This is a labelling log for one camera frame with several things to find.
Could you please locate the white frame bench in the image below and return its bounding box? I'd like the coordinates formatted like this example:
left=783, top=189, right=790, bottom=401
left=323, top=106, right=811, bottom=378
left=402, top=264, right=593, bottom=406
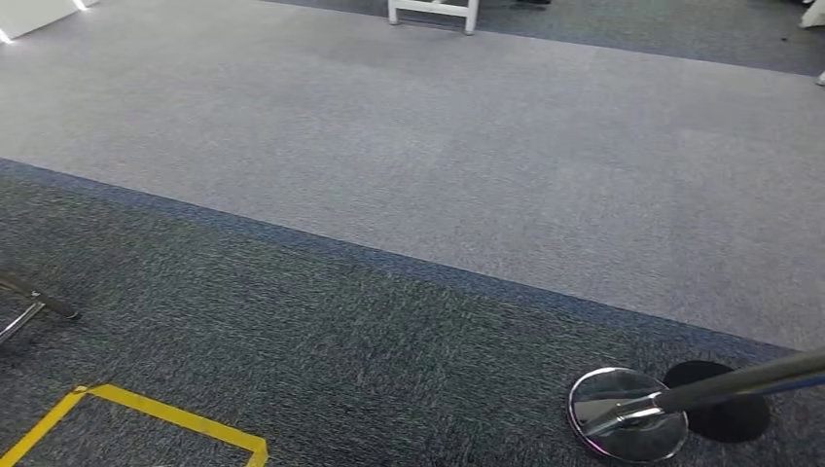
left=387, top=0, right=482, bottom=36

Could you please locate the black round-base stanchion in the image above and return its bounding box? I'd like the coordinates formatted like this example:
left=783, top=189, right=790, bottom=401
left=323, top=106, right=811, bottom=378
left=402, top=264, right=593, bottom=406
left=662, top=360, right=772, bottom=445

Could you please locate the worn yellow floor tape square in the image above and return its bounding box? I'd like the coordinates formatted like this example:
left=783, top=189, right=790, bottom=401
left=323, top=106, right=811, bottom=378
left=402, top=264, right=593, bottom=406
left=0, top=383, right=269, bottom=467

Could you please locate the white display block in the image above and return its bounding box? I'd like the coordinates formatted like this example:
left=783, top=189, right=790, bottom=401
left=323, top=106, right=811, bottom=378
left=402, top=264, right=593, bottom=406
left=0, top=0, right=101, bottom=44

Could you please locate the white shoe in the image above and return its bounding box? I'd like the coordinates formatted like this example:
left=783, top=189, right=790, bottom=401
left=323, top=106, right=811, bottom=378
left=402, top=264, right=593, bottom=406
left=799, top=0, right=825, bottom=30

